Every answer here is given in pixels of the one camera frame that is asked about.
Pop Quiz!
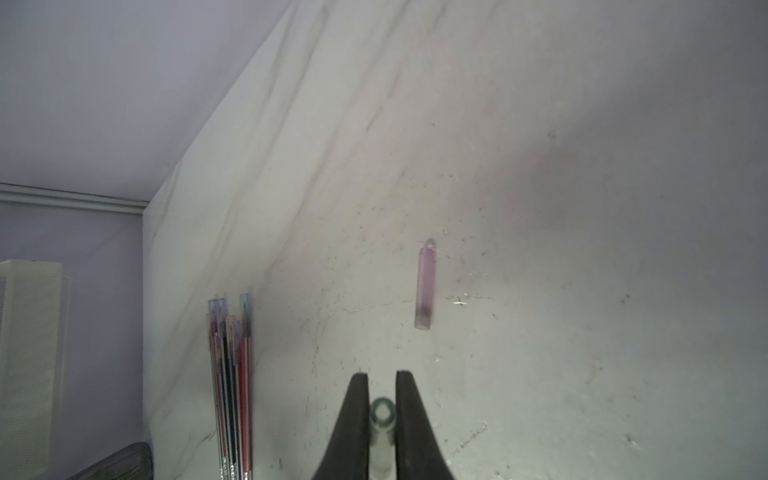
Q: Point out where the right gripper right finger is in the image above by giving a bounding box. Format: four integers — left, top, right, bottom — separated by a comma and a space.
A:
395, 370, 454, 480

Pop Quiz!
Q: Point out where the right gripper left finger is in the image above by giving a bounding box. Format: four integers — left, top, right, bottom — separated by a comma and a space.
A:
313, 373, 370, 480

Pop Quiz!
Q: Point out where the dark ribbed vase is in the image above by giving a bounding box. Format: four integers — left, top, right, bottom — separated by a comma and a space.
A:
68, 442, 154, 480

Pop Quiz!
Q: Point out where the pink transparent pencil cap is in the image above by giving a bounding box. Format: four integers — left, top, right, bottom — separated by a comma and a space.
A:
414, 239, 436, 330

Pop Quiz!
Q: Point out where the green transparent pencil cap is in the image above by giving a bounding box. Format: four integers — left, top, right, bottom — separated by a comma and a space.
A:
369, 397, 396, 479

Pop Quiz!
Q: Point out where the lower white mesh shelf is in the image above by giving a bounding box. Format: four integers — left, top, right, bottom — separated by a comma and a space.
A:
1, 260, 64, 479

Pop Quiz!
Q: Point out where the aluminium frame profile back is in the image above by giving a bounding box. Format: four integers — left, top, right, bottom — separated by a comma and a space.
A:
1, 183, 149, 215

